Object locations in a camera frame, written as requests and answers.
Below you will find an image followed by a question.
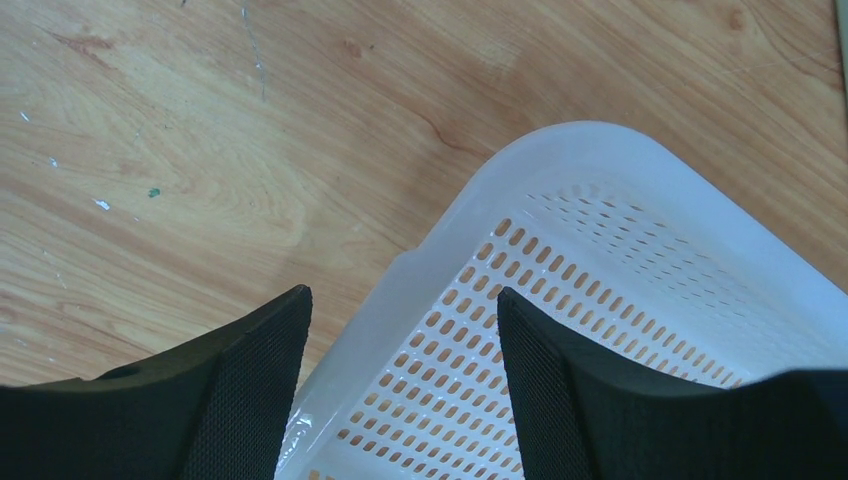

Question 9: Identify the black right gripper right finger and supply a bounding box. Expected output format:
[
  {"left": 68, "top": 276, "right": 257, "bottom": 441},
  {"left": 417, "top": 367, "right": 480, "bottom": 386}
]
[{"left": 497, "top": 289, "right": 847, "bottom": 479}]

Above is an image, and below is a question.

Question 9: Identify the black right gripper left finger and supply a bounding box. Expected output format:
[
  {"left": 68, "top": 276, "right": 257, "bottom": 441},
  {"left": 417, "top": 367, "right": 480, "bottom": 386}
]
[{"left": 1, "top": 285, "right": 312, "bottom": 479}]

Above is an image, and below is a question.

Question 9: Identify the large white perforated basket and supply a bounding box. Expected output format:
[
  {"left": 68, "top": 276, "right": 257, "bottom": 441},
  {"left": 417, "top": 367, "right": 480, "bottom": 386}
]
[{"left": 276, "top": 121, "right": 847, "bottom": 479}]

